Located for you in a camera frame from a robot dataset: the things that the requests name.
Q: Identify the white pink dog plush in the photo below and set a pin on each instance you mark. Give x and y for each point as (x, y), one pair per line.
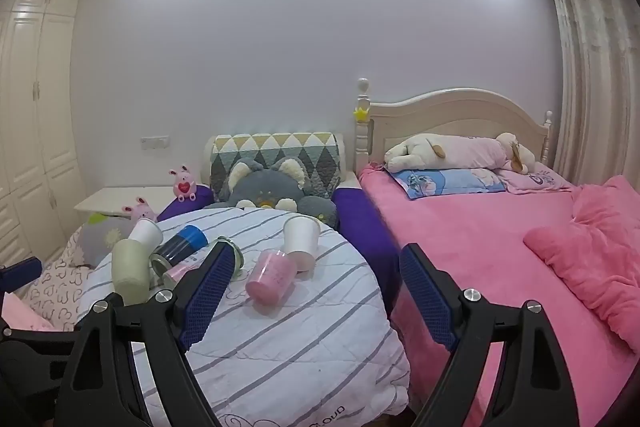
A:
(429, 151)

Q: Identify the pink green tin can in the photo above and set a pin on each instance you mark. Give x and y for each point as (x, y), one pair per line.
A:
(172, 276)

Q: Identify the pink plastic cup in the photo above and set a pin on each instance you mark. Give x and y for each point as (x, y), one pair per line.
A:
(271, 277)

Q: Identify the heart pattern white quilt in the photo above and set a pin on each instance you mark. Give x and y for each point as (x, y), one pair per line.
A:
(56, 294)

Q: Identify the pink fleece bed blanket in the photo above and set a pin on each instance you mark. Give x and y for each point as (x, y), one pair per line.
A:
(478, 240)

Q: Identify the white paper cup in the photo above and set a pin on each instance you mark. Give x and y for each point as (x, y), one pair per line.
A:
(301, 240)
(147, 233)

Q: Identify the cream white wardrobe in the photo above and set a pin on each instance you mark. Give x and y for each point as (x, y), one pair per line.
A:
(41, 184)

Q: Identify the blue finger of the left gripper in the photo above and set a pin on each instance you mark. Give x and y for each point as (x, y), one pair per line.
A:
(22, 273)

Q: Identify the white paper cup left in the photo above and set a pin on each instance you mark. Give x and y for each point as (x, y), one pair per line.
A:
(147, 233)

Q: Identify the pink bunny plush lying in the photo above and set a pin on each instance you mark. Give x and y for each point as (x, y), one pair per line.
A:
(140, 210)

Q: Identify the yellow star ornament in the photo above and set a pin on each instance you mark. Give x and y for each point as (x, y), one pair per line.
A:
(361, 114)

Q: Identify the blue cartoon pillow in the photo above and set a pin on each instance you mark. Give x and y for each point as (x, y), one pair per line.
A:
(427, 183)

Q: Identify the pink bunny plush upright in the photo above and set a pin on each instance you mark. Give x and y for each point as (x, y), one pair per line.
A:
(184, 184)

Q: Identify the white bedside table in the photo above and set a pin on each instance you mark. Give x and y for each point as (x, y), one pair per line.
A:
(110, 200)

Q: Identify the cream wooden bed headboard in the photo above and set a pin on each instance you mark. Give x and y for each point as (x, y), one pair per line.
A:
(457, 111)

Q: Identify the pink printed pillow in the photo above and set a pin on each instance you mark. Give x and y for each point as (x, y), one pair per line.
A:
(541, 180)

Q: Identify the grey flower pillow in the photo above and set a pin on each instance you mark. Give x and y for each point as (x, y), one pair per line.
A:
(97, 237)

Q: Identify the white wall socket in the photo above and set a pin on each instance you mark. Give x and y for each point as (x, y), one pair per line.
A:
(154, 142)

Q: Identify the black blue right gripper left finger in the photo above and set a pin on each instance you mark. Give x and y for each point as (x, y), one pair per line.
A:
(101, 385)

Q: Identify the diamond pattern headboard cushion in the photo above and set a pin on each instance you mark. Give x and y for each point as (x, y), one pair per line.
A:
(320, 152)

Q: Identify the blue dark tin can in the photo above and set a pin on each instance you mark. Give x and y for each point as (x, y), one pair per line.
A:
(183, 244)

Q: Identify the striped white table cloth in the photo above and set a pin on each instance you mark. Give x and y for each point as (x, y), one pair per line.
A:
(326, 355)

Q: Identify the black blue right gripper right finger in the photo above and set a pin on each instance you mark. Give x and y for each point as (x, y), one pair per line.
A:
(532, 386)

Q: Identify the white paper cup right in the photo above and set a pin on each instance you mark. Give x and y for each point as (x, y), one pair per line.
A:
(301, 240)

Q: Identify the pale green cup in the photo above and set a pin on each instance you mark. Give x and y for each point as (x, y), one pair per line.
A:
(131, 271)

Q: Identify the beige curtain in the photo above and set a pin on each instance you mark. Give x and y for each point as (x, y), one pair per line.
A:
(598, 133)

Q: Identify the grey cat plush cushion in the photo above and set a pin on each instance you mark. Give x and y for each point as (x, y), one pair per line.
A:
(284, 186)

